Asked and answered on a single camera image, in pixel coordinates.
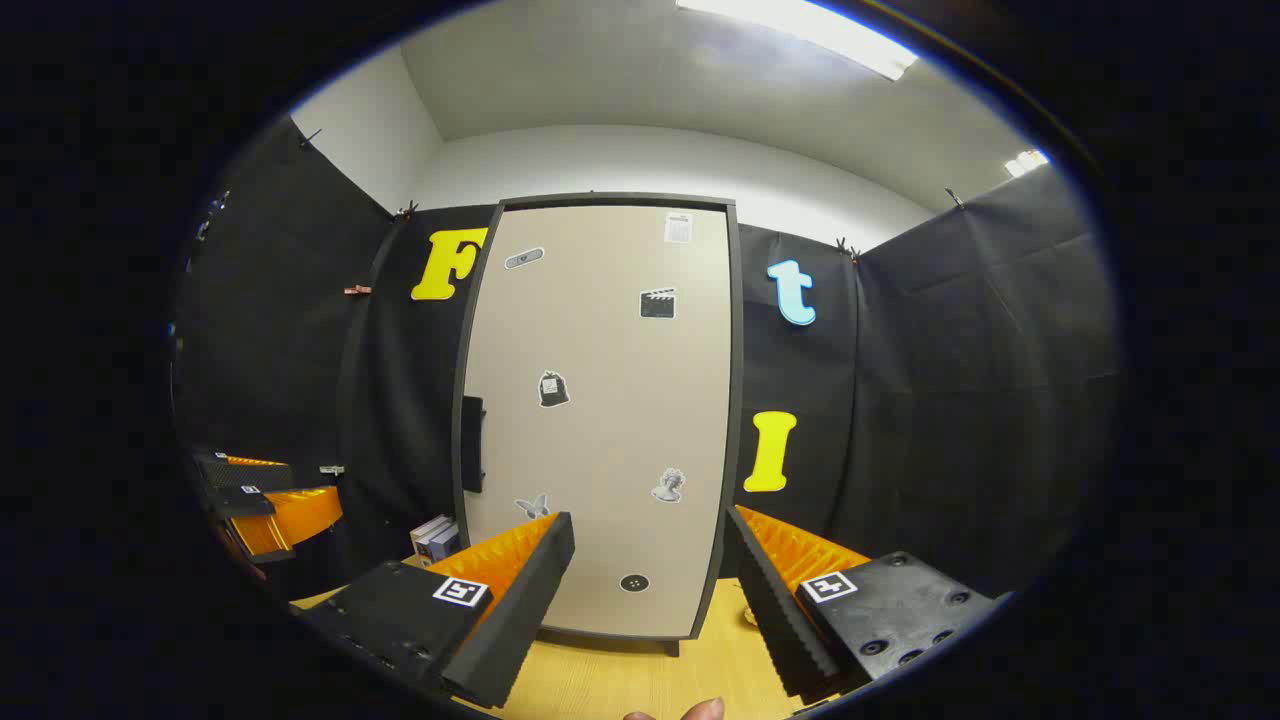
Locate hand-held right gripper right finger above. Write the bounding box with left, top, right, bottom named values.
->
left=722, top=504, right=1006, bottom=703

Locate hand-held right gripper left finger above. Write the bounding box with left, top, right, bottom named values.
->
left=295, top=512, right=578, bottom=711

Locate black door handle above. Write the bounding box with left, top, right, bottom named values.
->
left=460, top=395, right=487, bottom=494

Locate beige cabinet door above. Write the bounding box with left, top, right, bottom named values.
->
left=462, top=205, right=733, bottom=641

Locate black backdrop cloth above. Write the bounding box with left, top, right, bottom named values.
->
left=175, top=115, right=1121, bottom=601

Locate long ceiling light panel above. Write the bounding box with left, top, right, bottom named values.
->
left=675, top=0, right=919, bottom=81

